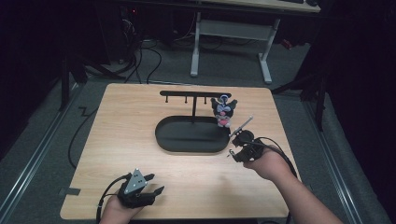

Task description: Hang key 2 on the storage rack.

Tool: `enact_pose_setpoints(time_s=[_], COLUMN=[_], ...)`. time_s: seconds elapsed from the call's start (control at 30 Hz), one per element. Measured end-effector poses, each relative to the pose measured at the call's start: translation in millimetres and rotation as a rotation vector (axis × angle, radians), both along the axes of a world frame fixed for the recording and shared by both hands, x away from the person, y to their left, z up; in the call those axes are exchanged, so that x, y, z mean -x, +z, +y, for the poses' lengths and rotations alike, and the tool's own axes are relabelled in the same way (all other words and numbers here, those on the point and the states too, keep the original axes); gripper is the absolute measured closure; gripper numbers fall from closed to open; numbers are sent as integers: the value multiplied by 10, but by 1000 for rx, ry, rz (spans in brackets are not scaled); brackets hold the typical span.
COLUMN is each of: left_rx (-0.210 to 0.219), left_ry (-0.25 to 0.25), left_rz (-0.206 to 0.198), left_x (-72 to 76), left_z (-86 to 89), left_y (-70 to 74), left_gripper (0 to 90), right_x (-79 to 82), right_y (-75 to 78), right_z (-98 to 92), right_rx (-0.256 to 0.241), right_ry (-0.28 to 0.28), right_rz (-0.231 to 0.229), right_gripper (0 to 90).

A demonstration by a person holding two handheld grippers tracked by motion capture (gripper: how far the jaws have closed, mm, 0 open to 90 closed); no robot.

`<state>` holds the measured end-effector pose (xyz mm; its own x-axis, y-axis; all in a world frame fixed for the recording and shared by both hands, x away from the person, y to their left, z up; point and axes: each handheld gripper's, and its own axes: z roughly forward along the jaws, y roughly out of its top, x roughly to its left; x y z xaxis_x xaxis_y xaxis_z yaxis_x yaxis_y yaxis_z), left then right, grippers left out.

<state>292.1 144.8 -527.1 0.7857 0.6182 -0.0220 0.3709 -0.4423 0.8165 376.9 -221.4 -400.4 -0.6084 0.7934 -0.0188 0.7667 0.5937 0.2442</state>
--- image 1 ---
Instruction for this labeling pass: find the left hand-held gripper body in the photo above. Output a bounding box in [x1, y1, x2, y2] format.
[117, 168, 157, 209]

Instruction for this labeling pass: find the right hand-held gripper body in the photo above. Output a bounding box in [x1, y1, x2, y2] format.
[229, 116, 266, 163]

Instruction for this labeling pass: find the black and white plush toy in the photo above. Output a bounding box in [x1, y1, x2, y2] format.
[210, 96, 238, 129]

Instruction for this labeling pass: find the black hook rack with tray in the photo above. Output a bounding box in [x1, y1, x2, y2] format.
[154, 90, 233, 154]

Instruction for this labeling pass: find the person's right hand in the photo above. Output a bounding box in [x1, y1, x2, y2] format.
[242, 147, 295, 182]

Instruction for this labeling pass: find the person's left hand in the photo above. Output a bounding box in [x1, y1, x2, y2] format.
[98, 194, 144, 224]

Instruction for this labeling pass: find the grey tape strip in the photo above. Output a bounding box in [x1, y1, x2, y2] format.
[59, 187, 81, 197]

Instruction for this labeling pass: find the black metal stand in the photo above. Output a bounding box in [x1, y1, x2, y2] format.
[272, 62, 331, 132]
[59, 52, 125, 112]

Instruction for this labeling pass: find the black computer tower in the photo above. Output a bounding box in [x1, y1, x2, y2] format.
[96, 3, 143, 63]

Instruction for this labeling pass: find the left hand-held gripper black cable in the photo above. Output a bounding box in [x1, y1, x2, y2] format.
[96, 173, 132, 224]

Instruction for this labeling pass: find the hand-held gripper black cable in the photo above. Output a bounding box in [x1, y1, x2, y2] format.
[246, 136, 299, 180]
[96, 173, 132, 224]

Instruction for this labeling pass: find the right hand-held gripper black cable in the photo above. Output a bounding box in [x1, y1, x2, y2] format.
[246, 136, 299, 180]

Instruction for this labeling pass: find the thin black floor cable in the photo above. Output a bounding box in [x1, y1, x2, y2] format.
[67, 105, 100, 170]

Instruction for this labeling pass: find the metal floor rail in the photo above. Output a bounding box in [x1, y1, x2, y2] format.
[302, 101, 363, 224]
[0, 82, 83, 218]

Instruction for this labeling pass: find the black floor cables bundle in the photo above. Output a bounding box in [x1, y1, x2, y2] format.
[122, 40, 163, 84]

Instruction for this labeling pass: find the white metal frame desk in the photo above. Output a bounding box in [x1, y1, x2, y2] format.
[190, 0, 321, 85]

